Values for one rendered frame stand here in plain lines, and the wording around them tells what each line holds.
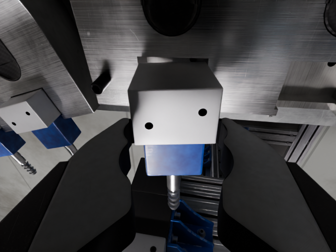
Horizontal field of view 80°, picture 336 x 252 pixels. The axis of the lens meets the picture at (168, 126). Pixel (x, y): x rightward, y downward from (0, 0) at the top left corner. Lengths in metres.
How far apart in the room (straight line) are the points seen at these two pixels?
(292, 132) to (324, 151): 0.52
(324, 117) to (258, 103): 0.16
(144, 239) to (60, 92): 0.23
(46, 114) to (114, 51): 0.13
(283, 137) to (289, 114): 0.82
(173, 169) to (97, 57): 0.10
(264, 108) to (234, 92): 0.03
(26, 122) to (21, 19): 0.11
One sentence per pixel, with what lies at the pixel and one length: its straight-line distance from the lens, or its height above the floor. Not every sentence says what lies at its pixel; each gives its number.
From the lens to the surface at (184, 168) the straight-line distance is 0.15.
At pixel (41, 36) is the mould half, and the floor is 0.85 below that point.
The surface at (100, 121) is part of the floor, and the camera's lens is 1.48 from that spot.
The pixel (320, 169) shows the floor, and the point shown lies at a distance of 1.73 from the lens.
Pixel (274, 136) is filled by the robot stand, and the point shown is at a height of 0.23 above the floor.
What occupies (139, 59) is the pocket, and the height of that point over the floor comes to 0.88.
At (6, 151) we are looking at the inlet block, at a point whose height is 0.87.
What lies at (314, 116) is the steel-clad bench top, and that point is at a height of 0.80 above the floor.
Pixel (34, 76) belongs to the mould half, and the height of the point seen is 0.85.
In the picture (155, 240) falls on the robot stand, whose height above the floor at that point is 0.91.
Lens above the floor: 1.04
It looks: 51 degrees down
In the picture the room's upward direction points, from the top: 166 degrees counter-clockwise
